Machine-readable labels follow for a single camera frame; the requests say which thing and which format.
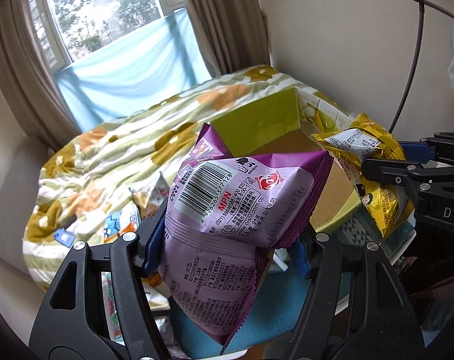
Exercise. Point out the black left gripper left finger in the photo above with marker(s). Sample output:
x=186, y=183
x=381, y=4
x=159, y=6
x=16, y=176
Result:
x=71, y=322

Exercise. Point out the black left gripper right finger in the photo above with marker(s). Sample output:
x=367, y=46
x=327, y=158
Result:
x=380, y=321

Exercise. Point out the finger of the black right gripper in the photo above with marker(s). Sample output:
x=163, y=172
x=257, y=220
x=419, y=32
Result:
x=406, y=174
x=438, y=148

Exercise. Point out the gold foil snack packet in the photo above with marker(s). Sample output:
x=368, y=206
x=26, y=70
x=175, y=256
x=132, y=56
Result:
x=364, y=150

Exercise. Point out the purple snack packet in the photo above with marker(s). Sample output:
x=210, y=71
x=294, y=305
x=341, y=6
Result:
x=225, y=215

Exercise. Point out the blue tag on quilt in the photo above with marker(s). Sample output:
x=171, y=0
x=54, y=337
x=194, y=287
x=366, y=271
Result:
x=64, y=238

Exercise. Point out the blue patterned table cloth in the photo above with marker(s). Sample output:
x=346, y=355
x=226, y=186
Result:
x=275, y=309

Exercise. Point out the yellow-green cardboard box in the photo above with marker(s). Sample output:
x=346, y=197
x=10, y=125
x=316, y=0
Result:
x=284, y=122

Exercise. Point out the floral striped quilt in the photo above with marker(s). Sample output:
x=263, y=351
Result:
x=91, y=176

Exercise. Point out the small snack packet on cloth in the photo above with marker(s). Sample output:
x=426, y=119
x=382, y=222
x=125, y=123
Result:
x=148, y=195

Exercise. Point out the beige curtain left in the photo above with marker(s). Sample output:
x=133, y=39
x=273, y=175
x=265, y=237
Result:
x=26, y=81

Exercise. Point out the beige curtain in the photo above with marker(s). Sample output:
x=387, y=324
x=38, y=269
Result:
x=26, y=81
x=231, y=34

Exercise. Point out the beige curtain right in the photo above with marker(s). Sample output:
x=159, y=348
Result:
x=231, y=34

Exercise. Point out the light blue window cloth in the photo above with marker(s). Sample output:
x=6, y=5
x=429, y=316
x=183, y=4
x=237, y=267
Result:
x=133, y=73

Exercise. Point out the window frame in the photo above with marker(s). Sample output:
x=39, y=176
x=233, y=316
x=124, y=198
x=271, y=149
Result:
x=69, y=30

